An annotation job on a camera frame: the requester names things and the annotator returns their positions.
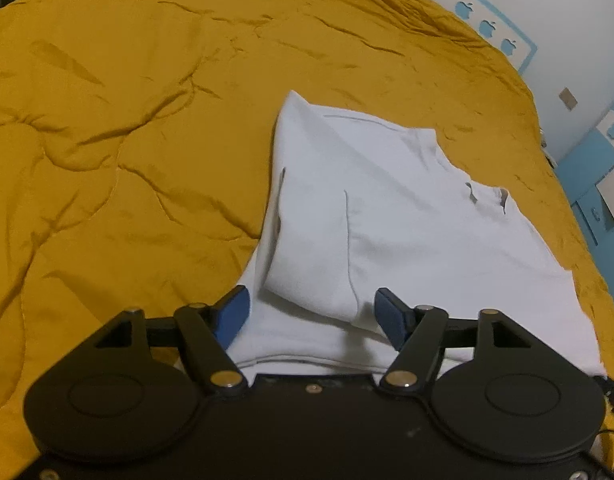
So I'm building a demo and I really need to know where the blue and white wardrobe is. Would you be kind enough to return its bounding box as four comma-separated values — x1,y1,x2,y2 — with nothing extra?
553,104,614,306

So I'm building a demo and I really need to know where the mustard yellow quilt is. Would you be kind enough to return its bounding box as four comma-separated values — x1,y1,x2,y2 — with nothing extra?
0,0,614,471

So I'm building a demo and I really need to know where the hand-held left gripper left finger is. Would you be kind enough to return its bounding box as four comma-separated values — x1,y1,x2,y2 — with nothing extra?
94,284,252,397

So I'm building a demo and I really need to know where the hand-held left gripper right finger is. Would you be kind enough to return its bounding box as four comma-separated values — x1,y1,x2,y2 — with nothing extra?
374,287,534,394

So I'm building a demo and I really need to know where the white printed t-shirt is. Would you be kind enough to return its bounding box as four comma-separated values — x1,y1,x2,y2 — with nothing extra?
226,89,608,379

